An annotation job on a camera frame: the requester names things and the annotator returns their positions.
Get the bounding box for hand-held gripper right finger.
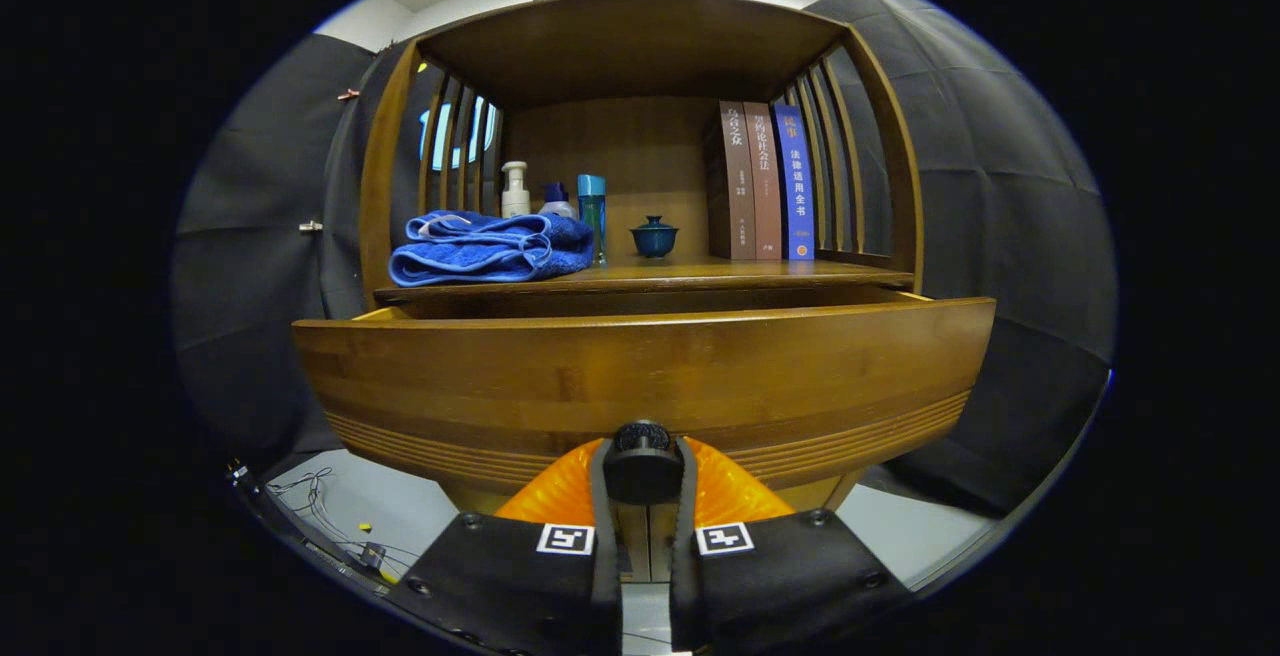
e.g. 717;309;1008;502
668;436;911;656

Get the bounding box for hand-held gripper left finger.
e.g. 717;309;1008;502
388;438;625;656

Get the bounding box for wooden countertop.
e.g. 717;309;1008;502
375;254;916;302

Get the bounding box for wooden cabinet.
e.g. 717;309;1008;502
290;0;998;517

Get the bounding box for blue lidded teacup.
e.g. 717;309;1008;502
630;215;680;259

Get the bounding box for blue folded towel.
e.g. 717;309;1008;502
388;210;596;288

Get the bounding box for clear bottle with blue cap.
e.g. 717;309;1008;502
577;174;608;267

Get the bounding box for white pump bottle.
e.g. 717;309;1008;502
500;161;532;219

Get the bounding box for reddish brown book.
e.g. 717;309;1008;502
744;101;784;261

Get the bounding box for dark brown book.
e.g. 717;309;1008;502
705;100;757;261

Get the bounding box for blue book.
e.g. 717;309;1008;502
772;103;816;261

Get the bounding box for thin floor cable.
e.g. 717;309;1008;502
265;466;426;582

